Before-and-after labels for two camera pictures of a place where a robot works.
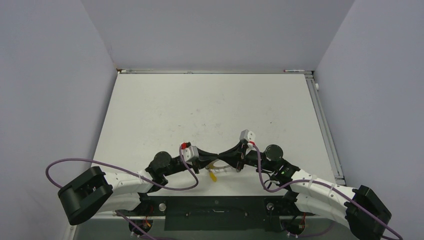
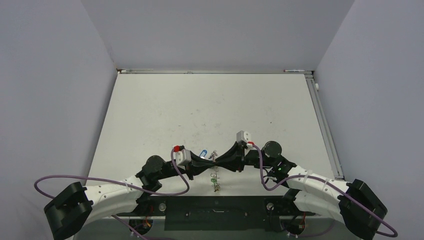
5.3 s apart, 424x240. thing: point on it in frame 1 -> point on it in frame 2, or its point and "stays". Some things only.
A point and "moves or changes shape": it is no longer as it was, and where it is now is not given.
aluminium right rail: [338, 177] stays
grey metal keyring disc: [218, 164] moves or changes shape
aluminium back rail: [207, 71] stays
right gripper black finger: [235, 156] stays
